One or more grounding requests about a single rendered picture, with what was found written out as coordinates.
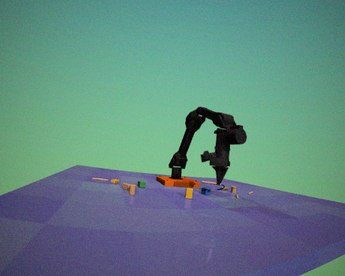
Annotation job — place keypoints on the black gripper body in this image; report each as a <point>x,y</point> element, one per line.
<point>222,156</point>

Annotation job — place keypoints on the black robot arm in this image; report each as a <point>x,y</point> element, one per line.
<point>232,135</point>

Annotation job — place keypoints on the blue block with wooden stick through it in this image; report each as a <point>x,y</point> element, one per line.
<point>205,191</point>

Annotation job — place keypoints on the yellow rectangular bar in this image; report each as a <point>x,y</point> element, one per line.
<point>188,193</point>

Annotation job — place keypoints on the small green block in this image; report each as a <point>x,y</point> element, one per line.
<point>141,184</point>

